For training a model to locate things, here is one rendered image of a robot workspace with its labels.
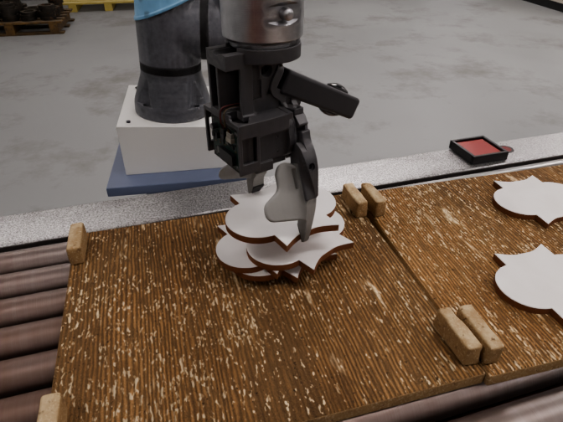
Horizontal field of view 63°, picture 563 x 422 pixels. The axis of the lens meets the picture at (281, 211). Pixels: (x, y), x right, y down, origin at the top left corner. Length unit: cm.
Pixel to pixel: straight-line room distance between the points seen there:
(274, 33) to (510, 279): 40
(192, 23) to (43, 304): 52
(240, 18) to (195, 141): 53
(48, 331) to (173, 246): 18
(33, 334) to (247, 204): 28
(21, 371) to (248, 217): 29
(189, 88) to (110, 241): 37
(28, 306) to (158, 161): 42
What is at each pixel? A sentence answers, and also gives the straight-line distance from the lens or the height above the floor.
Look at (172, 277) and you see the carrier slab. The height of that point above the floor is 94.
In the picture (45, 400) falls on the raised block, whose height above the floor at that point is 96.
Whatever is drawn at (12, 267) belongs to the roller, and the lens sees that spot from 73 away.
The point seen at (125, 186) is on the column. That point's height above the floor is 87.
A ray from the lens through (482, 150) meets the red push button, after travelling 96.
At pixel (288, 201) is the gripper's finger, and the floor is 106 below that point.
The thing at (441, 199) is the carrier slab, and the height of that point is 94.
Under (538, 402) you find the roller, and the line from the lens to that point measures 54.
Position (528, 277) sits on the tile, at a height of 95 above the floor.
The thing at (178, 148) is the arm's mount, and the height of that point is 92.
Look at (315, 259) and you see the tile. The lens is 54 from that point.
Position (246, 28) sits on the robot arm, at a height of 123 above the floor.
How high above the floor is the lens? 132
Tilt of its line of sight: 34 degrees down
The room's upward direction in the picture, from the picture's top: straight up
